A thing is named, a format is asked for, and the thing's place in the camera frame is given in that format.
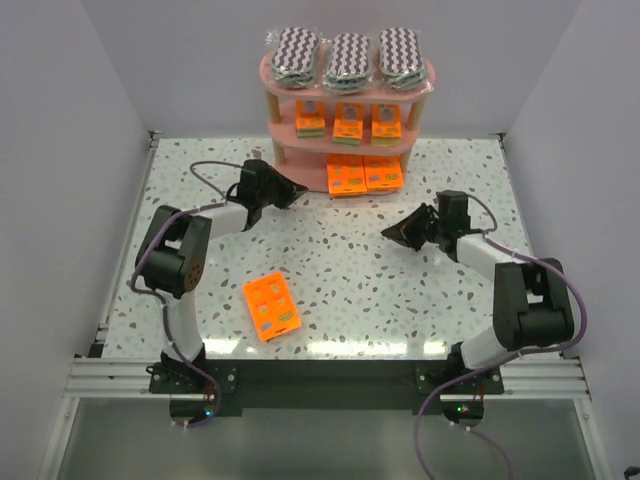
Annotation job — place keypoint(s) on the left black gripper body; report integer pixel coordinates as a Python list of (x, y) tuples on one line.
[(275, 185)]

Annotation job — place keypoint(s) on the striped sponge pack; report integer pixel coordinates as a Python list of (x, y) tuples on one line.
[(293, 59), (401, 62), (349, 65)]

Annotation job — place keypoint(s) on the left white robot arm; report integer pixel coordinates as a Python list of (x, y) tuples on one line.
[(171, 259)]

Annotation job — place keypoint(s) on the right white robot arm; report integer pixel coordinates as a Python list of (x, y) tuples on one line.
[(531, 309)]

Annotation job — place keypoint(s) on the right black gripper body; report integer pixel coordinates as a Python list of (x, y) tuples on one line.
[(424, 228)]

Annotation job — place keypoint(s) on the orange flat pack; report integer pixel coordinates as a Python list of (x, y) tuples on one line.
[(346, 175), (271, 306), (383, 173)]

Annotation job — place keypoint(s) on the pink three-tier shelf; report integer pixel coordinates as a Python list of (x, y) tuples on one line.
[(303, 160)]

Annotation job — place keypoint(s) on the orange sponge box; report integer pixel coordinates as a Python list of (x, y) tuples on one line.
[(310, 119), (386, 125), (348, 124)]

